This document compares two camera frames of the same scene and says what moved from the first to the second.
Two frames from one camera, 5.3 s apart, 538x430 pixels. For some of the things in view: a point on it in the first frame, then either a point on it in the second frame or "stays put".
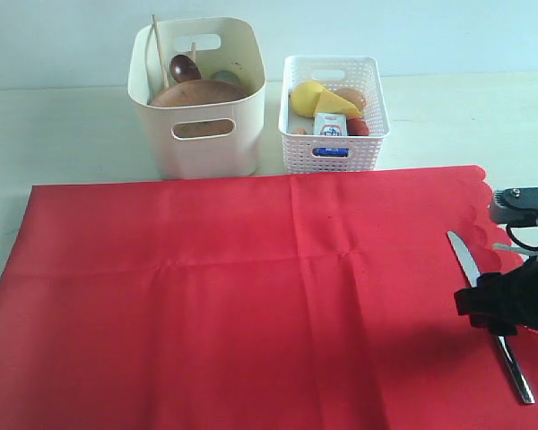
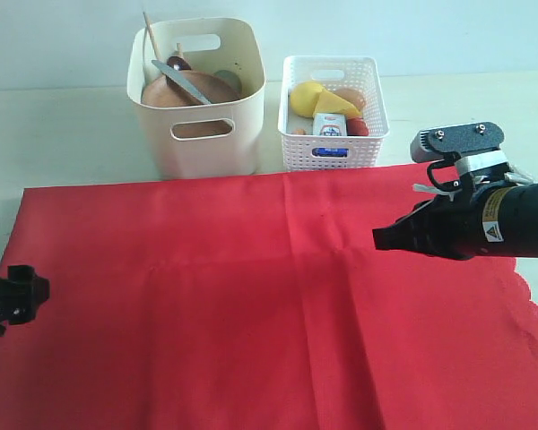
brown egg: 355,95 stays put
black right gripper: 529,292 → 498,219
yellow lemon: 304,98 stays put
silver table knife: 505,346 → 174,73
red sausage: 357,127 stays put
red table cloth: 308,303 stays put
